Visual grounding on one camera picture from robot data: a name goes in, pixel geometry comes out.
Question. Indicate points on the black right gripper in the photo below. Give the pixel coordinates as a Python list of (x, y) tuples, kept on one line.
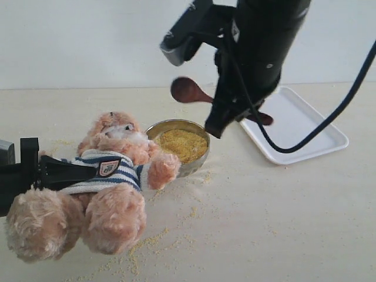
[(262, 33)]

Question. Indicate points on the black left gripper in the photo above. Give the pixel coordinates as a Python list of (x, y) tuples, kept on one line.
[(53, 174)]

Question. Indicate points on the dark red wooden spoon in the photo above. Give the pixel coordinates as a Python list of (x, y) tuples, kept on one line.
[(186, 90)]

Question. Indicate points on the tan teddy bear striped sweater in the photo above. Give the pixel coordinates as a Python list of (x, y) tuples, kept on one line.
[(108, 211)]

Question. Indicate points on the white rectangular plastic tray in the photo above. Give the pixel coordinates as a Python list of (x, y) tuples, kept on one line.
[(294, 119)]

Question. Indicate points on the steel bowl of yellow millet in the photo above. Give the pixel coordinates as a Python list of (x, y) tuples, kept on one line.
[(183, 138)]

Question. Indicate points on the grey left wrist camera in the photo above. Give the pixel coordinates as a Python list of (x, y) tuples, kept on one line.
[(7, 153)]

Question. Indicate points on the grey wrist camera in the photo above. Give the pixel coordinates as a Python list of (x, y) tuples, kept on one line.
[(202, 22), (7, 153)]

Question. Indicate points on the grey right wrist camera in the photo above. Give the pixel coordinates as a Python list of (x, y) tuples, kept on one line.
[(202, 22)]

